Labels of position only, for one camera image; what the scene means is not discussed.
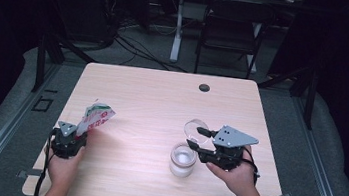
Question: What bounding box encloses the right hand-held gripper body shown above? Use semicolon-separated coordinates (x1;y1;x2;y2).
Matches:
197;122;261;175

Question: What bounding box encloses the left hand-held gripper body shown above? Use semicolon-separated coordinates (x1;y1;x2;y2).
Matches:
48;119;91;162

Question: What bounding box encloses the clear jar with beige handle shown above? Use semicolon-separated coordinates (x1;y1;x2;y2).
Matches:
167;116;212;180

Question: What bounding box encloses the pink and white plastic bag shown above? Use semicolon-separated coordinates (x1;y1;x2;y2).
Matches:
75;100;118;141

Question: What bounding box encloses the person's left hand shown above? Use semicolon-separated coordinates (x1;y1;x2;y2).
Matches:
40;132;90;190

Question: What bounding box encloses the person's right hand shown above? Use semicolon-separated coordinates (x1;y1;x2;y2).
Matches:
201;140;263;196

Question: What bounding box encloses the round dark table grommet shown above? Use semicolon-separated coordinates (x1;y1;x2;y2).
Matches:
197;83;211;94

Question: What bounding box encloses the black metal stand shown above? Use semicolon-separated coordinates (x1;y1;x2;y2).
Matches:
30;29;98;100
253;59;321;131

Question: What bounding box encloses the black folding chair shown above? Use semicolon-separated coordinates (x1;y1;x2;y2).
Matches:
194;0;278;83

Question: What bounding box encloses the dark equipment cabinet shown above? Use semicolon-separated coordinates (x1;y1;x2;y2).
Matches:
48;0;120;46

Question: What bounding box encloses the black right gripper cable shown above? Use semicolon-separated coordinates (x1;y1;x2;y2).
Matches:
237;146;264;187

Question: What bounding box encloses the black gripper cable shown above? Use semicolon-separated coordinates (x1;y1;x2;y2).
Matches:
34;126;59;196
237;146;264;187

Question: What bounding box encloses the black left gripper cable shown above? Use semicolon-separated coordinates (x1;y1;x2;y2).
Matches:
34;126;59;196

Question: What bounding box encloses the aluminium floor rail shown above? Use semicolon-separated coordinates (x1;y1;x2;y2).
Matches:
279;93;349;196
0;55;64;196

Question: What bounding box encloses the black floor cable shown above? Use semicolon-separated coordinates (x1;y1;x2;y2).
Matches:
110;33;192;74

